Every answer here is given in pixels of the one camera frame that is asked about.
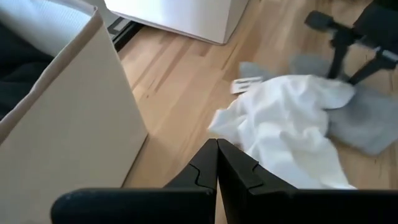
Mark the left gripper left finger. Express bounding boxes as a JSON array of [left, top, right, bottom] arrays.
[[50, 138, 219, 224]]

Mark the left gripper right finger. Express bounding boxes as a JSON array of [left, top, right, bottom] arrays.
[[216, 138, 398, 224]]

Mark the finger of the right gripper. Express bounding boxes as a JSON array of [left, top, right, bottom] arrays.
[[303, 10, 358, 79], [347, 49, 398, 86]]

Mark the light grey fleece cloth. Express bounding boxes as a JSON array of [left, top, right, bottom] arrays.
[[238, 52, 398, 156]]

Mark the white smooth shirt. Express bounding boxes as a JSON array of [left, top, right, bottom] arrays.
[[207, 74, 357, 190]]

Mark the beige fabric storage box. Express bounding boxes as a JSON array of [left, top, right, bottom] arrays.
[[0, 0, 149, 224]]

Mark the beige fabric box with label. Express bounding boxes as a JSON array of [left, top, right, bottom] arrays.
[[104, 0, 250, 46]]

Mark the navy blue garment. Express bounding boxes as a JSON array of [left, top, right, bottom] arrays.
[[0, 21, 56, 121]]

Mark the black metal rig frame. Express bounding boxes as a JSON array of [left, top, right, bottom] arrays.
[[106, 16, 146, 53]]

